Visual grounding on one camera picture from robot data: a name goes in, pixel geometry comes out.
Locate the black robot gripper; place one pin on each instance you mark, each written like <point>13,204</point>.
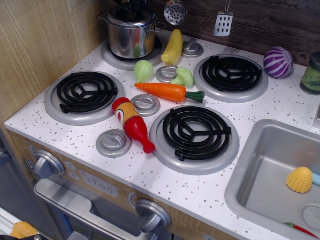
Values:
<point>132,3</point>

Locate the stainless steel pot lid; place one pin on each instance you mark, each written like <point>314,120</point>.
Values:
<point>127,16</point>

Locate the silver perforated skimmer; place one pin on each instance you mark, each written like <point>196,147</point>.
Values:
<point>175,12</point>

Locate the yellow toy squash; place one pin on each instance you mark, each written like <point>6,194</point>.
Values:
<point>174,48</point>

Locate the light green toy pear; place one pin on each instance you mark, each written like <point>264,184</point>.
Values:
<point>143,70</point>

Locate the back grey stovetop knob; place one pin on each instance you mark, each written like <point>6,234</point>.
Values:
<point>192,49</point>

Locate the grey stovetop knob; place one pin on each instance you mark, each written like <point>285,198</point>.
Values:
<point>166,74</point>
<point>192,49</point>
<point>146,105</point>
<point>113,143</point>

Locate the upper grey stovetop knob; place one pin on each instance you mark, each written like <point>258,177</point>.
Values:
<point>166,74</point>

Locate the green toy broccoli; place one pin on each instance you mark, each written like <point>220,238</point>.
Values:
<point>184,77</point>

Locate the silver slotted spatula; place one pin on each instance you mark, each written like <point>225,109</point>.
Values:
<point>224,21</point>

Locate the orange toy carrot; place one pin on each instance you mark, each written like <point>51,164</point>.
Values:
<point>171,92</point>

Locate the middle grey stovetop knob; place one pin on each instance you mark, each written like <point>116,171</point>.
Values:
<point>146,105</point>

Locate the front left black burner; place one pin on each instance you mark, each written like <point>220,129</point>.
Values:
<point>83,98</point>

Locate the black burner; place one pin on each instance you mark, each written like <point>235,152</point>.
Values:
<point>83,98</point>
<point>230,78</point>
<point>194,140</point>

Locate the red toy ketchup bottle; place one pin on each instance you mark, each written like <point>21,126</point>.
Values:
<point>132,123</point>

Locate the back right black burner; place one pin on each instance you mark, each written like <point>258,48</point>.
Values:
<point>230,78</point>

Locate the front grey stovetop knob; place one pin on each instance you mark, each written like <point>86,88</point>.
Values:
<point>113,143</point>

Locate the front right black burner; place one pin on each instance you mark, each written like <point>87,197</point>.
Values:
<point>194,140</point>

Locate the purple striped toy cabbage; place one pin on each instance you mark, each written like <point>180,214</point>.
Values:
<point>278,62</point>

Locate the left silver oven knob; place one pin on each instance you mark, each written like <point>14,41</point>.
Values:
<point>47,165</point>

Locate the silver oven knob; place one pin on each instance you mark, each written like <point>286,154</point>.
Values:
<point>151,216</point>
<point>47,165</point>

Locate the green toy can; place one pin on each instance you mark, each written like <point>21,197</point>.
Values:
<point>310,82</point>

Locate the right silver oven knob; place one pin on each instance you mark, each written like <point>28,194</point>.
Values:
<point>151,216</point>

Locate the grey metal sink basin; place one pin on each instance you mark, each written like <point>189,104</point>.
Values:
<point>257,190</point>

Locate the yellow toy corn piece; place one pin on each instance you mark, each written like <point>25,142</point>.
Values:
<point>300,180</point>

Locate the orange object bottom left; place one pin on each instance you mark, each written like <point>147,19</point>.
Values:
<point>23,230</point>

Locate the light blue object in sink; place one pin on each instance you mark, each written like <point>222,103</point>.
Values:
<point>316,176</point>

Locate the red toy chili pepper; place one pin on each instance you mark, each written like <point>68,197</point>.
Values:
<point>294,226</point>

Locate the silver oven door handle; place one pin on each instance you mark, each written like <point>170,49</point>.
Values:
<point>79,208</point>

